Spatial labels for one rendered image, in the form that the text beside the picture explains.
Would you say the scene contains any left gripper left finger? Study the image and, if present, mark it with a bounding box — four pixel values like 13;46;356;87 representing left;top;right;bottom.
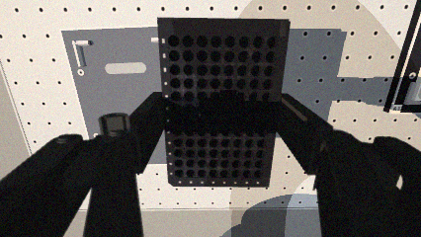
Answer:
0;92;164;237

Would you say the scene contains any white well plate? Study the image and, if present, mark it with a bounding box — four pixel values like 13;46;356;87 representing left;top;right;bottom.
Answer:
411;68;421;101

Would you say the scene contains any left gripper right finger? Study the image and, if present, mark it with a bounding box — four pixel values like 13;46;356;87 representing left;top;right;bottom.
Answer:
277;93;421;237

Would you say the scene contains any black well plate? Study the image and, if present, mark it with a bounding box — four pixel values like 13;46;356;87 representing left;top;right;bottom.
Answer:
157;17;291;188

